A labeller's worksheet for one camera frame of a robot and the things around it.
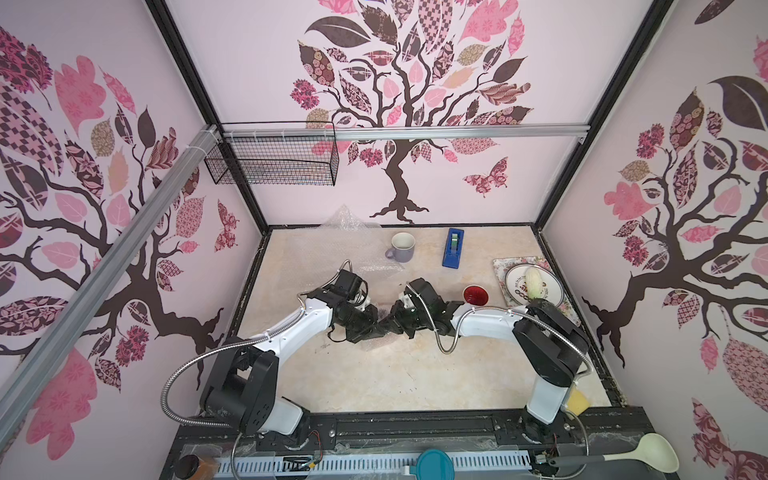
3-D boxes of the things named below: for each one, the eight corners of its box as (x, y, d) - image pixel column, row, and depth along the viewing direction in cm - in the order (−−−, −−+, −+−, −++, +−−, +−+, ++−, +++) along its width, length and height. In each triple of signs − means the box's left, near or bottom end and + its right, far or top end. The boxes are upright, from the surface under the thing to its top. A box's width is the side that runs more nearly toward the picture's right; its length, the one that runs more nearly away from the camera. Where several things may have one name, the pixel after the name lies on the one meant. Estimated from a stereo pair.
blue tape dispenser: (441, 266, 109) (443, 254, 104) (445, 239, 118) (448, 226, 112) (458, 269, 108) (461, 257, 103) (461, 242, 117) (465, 229, 111)
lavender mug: (387, 260, 111) (387, 248, 105) (392, 242, 116) (392, 230, 111) (411, 264, 109) (412, 252, 104) (415, 246, 115) (416, 233, 110)
